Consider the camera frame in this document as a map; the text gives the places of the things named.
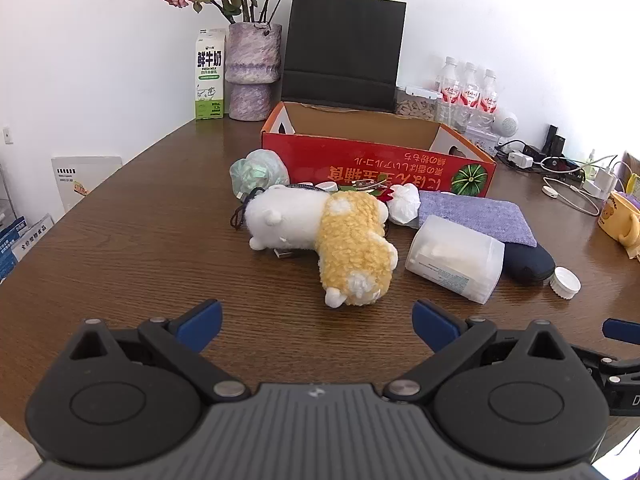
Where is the white charger plug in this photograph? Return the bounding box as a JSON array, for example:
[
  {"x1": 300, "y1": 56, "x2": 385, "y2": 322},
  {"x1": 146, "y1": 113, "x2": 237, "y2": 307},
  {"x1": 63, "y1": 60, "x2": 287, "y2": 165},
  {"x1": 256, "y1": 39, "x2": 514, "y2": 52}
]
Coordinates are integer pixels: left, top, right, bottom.
[{"x1": 582, "y1": 167, "x2": 621, "y2": 201}]

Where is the silver metal hair clip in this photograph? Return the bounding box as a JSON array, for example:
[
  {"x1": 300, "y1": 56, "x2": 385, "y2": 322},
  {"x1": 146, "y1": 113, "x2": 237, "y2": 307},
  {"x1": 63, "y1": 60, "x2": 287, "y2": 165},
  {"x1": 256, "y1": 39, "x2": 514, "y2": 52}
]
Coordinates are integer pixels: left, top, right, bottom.
[{"x1": 347, "y1": 181, "x2": 393, "y2": 196}]

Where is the black paper bag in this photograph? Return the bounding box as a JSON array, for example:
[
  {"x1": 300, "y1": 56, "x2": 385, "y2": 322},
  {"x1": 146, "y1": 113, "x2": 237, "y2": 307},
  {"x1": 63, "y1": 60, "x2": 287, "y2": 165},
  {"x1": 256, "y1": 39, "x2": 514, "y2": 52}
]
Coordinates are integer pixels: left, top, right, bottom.
[{"x1": 280, "y1": 0, "x2": 407, "y2": 115}]

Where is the purple textured vase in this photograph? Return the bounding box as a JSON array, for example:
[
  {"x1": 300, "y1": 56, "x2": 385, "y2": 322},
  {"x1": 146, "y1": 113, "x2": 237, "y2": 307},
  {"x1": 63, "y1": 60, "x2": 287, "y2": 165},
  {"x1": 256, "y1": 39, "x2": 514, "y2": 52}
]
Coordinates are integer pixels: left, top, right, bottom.
[{"x1": 223, "y1": 22, "x2": 283, "y2": 122}]

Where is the navy fabric pouch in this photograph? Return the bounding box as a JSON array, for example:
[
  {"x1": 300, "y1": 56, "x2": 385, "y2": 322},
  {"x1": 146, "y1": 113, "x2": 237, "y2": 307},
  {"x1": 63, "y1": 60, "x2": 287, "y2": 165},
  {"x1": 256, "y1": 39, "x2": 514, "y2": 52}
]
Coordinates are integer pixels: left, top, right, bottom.
[{"x1": 501, "y1": 241, "x2": 557, "y2": 286}]

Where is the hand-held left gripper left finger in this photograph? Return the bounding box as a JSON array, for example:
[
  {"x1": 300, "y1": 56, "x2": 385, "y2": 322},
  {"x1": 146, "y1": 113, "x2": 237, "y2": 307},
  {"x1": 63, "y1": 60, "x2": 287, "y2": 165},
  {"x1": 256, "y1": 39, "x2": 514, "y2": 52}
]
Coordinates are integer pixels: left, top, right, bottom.
[{"x1": 67, "y1": 299, "x2": 252, "y2": 404}]

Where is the white green milk carton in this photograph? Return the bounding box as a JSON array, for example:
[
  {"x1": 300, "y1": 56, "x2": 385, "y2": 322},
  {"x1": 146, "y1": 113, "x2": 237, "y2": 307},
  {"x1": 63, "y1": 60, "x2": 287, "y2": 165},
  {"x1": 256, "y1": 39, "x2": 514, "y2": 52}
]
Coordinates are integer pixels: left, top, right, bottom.
[{"x1": 194, "y1": 28, "x2": 228, "y2": 122}]

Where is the clear container of seeds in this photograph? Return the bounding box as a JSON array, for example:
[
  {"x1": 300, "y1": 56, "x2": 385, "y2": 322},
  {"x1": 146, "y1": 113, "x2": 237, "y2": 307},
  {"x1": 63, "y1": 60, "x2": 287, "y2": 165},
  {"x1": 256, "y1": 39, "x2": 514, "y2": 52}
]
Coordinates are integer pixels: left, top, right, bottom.
[{"x1": 395, "y1": 85, "x2": 443, "y2": 121}]

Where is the white booklet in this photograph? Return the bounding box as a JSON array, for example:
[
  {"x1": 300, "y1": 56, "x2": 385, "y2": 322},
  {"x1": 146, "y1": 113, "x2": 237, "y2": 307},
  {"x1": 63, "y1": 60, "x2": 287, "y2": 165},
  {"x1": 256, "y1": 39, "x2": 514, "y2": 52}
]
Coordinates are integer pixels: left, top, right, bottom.
[{"x1": 51, "y1": 156, "x2": 123, "y2": 213}]

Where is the white cable with round puck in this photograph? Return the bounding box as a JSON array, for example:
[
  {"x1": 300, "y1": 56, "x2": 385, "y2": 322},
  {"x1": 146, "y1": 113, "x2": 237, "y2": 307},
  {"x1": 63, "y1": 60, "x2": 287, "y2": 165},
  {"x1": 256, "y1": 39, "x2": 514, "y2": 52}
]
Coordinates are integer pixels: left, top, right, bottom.
[{"x1": 542, "y1": 177, "x2": 601, "y2": 217}]

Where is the purple knitted cloth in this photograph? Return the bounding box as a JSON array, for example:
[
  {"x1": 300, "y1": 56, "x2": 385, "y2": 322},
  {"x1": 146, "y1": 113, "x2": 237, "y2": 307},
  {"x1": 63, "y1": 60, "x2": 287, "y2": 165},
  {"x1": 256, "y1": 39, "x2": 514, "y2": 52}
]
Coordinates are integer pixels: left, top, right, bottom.
[{"x1": 417, "y1": 192, "x2": 538, "y2": 248}]

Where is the white round speaker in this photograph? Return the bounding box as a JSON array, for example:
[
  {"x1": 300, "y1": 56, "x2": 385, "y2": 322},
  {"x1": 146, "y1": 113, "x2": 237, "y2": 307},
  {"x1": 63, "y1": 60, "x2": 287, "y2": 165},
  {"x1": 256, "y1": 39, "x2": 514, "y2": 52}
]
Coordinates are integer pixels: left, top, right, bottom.
[{"x1": 492, "y1": 109, "x2": 521, "y2": 138}]

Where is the yellow mug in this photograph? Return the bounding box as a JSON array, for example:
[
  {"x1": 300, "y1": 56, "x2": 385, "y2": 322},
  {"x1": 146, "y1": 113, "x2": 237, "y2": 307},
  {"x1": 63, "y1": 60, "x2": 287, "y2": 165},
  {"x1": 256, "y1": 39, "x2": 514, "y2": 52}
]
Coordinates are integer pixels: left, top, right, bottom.
[{"x1": 597, "y1": 191, "x2": 640, "y2": 250}]

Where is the white plush toy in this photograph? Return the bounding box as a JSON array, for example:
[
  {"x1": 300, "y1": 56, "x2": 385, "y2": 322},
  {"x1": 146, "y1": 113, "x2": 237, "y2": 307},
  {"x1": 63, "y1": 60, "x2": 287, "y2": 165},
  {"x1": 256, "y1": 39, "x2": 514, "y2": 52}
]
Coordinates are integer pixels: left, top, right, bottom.
[{"x1": 243, "y1": 185, "x2": 333, "y2": 252}]

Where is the blue printed box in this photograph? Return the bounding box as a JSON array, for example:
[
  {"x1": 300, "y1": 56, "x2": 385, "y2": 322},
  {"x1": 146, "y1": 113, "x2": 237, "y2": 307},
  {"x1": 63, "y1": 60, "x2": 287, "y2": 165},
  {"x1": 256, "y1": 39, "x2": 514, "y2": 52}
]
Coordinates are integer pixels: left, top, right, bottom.
[{"x1": 0, "y1": 216, "x2": 28, "y2": 283}]

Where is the yellow plush toy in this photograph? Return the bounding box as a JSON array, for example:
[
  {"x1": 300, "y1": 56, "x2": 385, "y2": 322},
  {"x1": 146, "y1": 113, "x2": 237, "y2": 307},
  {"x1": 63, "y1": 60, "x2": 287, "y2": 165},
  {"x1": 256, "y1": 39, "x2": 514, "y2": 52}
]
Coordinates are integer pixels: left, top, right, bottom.
[{"x1": 315, "y1": 191, "x2": 399, "y2": 309}]

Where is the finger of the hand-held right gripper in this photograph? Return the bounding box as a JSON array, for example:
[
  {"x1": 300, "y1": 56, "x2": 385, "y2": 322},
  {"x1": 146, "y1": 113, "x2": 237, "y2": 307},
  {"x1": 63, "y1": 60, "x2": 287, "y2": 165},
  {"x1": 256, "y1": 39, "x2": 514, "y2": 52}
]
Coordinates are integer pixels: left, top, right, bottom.
[
  {"x1": 602, "y1": 317, "x2": 640, "y2": 347},
  {"x1": 574, "y1": 344, "x2": 640, "y2": 382}
]

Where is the white tissue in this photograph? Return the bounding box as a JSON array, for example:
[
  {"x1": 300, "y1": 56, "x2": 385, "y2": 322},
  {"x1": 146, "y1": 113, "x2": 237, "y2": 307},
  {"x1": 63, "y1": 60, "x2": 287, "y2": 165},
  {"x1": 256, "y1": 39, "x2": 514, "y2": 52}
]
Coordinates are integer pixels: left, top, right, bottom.
[{"x1": 388, "y1": 183, "x2": 421, "y2": 226}]

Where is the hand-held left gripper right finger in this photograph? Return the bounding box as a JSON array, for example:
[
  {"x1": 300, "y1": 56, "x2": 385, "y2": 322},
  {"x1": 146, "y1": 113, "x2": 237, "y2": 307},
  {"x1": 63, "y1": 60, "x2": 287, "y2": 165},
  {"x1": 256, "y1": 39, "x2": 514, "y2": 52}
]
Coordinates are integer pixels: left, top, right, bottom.
[{"x1": 382, "y1": 299, "x2": 576, "y2": 404}]

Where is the black power strip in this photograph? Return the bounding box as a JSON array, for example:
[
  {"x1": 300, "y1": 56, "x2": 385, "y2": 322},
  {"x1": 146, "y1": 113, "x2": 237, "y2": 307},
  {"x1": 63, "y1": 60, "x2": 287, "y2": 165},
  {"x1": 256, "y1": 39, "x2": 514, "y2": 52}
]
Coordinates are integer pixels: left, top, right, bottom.
[{"x1": 495, "y1": 140, "x2": 551, "y2": 161}]

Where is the translucent cotton swab container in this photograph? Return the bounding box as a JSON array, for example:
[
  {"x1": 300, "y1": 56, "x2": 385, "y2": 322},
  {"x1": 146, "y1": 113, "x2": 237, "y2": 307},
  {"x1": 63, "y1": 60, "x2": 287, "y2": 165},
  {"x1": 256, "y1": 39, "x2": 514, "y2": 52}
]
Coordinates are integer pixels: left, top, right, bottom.
[{"x1": 405, "y1": 215, "x2": 506, "y2": 305}]

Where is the black USB cable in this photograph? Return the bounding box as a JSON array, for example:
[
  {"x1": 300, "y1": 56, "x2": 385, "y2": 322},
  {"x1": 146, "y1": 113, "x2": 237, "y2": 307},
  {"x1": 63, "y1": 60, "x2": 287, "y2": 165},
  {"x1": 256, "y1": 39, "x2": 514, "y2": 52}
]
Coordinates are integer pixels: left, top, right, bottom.
[{"x1": 230, "y1": 186, "x2": 297, "y2": 262}]

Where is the iridescent plastic wrap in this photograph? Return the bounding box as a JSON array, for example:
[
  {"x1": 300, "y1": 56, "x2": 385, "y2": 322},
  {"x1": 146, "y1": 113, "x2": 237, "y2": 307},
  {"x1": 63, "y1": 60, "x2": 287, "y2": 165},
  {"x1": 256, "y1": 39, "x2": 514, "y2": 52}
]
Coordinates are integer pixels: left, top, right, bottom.
[{"x1": 229, "y1": 149, "x2": 291, "y2": 198}]

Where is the clear water bottle red label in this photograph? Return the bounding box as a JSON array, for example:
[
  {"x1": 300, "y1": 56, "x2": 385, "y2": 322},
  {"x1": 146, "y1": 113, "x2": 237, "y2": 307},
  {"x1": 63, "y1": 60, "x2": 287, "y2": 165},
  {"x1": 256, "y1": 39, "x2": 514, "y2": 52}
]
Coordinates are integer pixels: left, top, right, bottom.
[
  {"x1": 436, "y1": 56, "x2": 462, "y2": 106},
  {"x1": 460, "y1": 62, "x2": 482, "y2": 109},
  {"x1": 479, "y1": 69, "x2": 500, "y2": 114}
]

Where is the white printed tin box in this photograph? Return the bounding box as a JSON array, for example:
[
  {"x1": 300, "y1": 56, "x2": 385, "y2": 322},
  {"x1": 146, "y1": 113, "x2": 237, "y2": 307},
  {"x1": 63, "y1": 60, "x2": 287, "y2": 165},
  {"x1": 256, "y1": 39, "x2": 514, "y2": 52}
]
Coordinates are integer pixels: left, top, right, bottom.
[{"x1": 465, "y1": 122, "x2": 502, "y2": 151}]

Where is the white ribbed bottle cap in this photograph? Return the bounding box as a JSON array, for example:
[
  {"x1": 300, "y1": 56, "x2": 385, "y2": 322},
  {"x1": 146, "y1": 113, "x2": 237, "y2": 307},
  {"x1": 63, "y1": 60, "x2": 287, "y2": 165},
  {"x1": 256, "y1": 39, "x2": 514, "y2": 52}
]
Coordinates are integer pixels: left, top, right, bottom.
[{"x1": 549, "y1": 266, "x2": 582, "y2": 301}]

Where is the red cardboard box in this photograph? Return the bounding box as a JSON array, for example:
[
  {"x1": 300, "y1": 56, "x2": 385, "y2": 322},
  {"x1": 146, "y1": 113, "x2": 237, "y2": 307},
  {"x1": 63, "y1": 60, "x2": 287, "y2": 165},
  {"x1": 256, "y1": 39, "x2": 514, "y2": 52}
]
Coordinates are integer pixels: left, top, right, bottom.
[{"x1": 261, "y1": 101, "x2": 497, "y2": 198}]

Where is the black rectangular device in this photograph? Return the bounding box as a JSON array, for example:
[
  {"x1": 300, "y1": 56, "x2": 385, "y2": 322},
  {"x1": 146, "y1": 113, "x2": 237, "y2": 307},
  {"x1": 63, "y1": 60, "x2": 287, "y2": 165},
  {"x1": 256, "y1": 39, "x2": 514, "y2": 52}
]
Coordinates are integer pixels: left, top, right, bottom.
[{"x1": 545, "y1": 124, "x2": 567, "y2": 156}]

